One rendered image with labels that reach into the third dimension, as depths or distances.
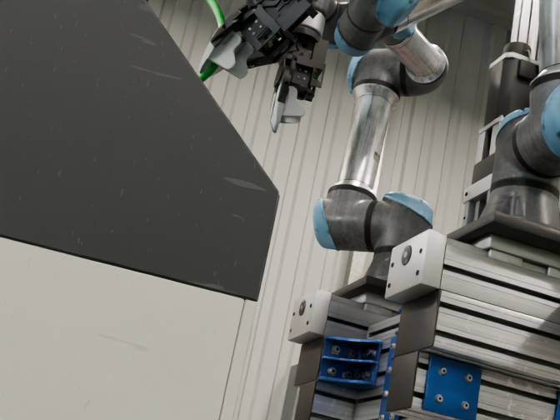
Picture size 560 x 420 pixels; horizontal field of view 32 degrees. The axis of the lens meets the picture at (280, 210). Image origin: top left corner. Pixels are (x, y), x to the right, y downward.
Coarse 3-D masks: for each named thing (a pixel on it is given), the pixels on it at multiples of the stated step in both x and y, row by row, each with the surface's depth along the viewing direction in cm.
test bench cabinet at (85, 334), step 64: (0, 256) 123; (64, 256) 125; (0, 320) 121; (64, 320) 123; (128, 320) 125; (192, 320) 127; (0, 384) 119; (64, 384) 121; (128, 384) 122; (192, 384) 124
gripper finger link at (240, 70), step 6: (246, 42) 162; (240, 48) 163; (246, 48) 162; (252, 48) 162; (234, 54) 163; (240, 54) 162; (246, 54) 162; (240, 60) 162; (246, 60) 162; (234, 66) 163; (240, 66) 162; (246, 66) 162; (216, 72) 164; (234, 72) 162; (240, 72) 162; (246, 72) 162; (240, 78) 162
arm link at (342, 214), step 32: (352, 64) 233; (384, 64) 230; (352, 96) 233; (384, 96) 228; (352, 128) 226; (384, 128) 227; (352, 160) 220; (352, 192) 215; (320, 224) 214; (352, 224) 211
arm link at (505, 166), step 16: (512, 112) 166; (528, 112) 164; (512, 128) 163; (496, 144) 168; (512, 144) 160; (496, 160) 165; (512, 160) 161; (496, 176) 164; (512, 176) 160; (528, 176) 160; (544, 176) 159
